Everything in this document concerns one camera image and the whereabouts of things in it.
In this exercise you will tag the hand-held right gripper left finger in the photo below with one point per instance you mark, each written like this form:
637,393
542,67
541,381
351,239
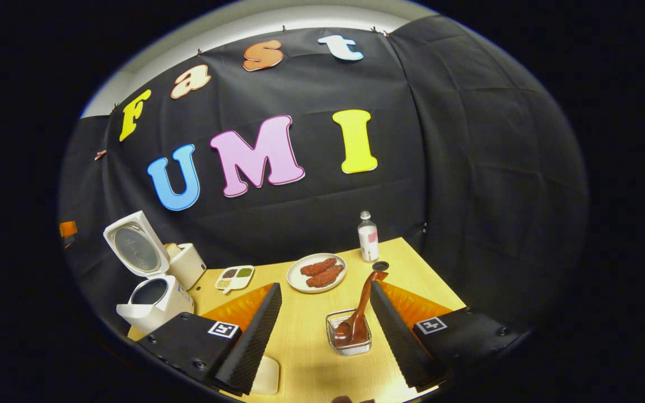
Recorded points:
252,342

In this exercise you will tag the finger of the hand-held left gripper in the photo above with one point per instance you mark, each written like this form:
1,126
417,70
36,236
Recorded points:
68,229

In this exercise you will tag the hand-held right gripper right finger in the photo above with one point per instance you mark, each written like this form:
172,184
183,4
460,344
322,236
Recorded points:
398,341

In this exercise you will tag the brown wooden spoon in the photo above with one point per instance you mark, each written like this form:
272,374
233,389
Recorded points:
363,302

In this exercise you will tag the white rice cooker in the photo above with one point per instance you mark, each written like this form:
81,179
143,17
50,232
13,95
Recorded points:
160,305

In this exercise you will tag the white divided bean dish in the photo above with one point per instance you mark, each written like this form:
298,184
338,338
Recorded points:
234,280

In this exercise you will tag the white round plate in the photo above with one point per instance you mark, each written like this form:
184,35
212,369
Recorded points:
294,282

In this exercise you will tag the large black table grommet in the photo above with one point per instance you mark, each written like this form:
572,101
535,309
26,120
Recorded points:
381,266

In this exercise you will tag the copper cloth clip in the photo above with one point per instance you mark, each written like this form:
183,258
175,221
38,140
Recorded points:
100,155

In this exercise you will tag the red meat piece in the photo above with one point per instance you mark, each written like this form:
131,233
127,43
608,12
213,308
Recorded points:
318,267
325,277

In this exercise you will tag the white toaster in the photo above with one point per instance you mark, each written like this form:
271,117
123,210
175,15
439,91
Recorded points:
191,266

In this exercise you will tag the small pink label bottle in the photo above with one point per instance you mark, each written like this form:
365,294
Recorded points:
368,240

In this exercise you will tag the toasted bread slice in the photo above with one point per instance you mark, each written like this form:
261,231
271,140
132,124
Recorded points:
172,250

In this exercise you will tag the black backdrop cloth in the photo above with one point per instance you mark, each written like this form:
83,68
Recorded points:
468,168

